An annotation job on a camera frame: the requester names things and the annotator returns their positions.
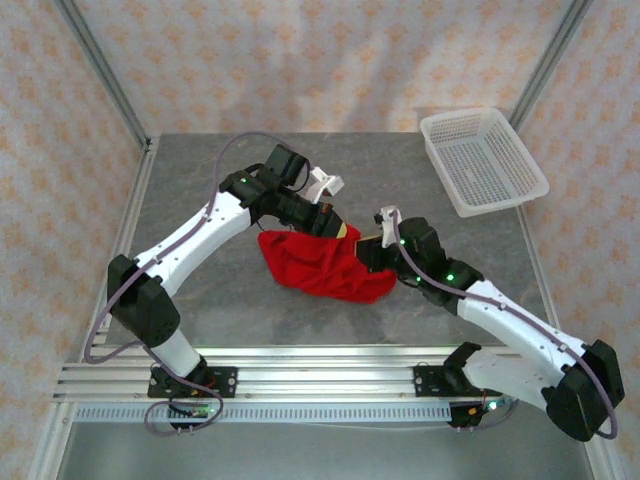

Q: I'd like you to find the red t-shirt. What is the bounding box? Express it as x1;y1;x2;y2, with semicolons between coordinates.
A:
257;223;396;305

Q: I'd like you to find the white plastic mesh basket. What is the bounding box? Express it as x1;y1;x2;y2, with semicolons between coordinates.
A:
418;106;550;219

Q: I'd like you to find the small controller circuit board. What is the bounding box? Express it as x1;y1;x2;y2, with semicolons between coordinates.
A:
467;397;516;416
167;403;216;420

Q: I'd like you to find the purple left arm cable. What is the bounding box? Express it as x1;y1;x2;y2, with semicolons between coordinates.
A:
83;130;281;437

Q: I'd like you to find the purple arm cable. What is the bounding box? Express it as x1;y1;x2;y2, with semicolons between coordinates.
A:
392;209;621;441
83;130;281;437

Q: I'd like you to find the aluminium table edge rail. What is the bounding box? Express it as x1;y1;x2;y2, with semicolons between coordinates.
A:
519;207;571;364
79;137;161;364

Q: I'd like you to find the aluminium base rail beam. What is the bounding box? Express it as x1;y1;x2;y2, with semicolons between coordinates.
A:
52;344;601;401

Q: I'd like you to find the white slotted cable duct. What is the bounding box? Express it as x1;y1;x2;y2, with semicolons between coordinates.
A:
73;403;454;425

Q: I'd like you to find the aluminium frame post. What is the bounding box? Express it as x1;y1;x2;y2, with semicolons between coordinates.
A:
508;0;596;132
52;0;154;151

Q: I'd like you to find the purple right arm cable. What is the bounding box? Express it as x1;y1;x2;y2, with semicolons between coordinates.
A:
392;209;621;441

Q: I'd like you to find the aluminium lower frame rail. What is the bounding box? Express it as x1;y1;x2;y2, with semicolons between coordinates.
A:
27;399;76;480
587;439;626;480

